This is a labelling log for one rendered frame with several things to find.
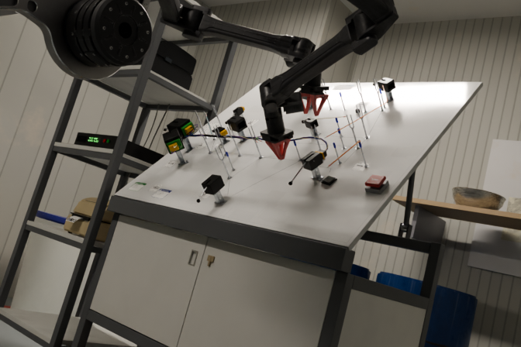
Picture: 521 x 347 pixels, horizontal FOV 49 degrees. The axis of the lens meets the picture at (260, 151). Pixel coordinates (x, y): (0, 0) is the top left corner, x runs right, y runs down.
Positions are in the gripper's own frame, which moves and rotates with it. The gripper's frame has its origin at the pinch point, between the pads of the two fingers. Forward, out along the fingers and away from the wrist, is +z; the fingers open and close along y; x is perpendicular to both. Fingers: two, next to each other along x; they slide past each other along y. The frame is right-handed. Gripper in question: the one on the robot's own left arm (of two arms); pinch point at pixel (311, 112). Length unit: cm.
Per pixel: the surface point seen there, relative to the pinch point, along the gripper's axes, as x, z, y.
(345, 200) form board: 0.8, 25.7, -19.1
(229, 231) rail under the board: 26.8, 39.6, 7.8
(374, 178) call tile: -6.8, 18.4, -24.0
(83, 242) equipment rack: 50, 63, 83
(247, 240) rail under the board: 25.7, 40.0, -1.0
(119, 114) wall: -71, 49, 329
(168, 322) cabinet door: 42, 75, 23
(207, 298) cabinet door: 34, 63, 10
